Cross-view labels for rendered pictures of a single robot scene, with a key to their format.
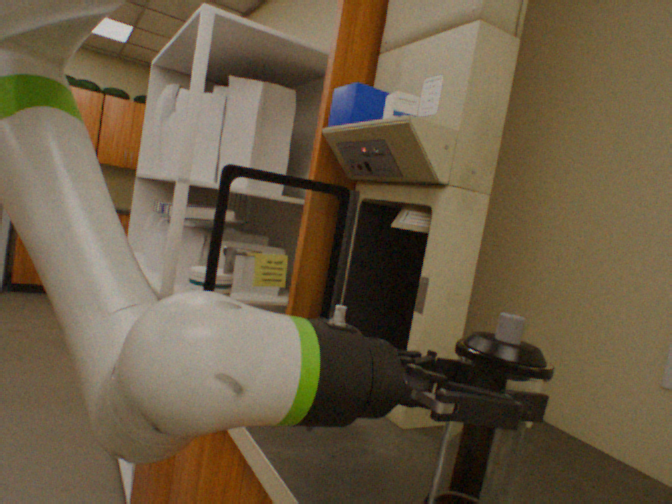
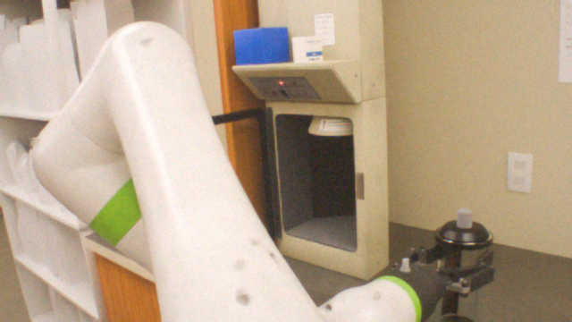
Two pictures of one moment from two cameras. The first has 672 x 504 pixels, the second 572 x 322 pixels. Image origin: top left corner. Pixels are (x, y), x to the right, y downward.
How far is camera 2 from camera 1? 0.43 m
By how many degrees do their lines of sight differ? 20
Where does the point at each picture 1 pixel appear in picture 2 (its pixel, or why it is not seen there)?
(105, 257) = not seen: hidden behind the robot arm
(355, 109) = (264, 50)
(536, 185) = (392, 60)
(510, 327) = (466, 219)
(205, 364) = not seen: outside the picture
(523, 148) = not seen: hidden behind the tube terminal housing
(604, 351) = (468, 174)
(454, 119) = (353, 50)
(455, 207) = (368, 115)
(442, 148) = (354, 77)
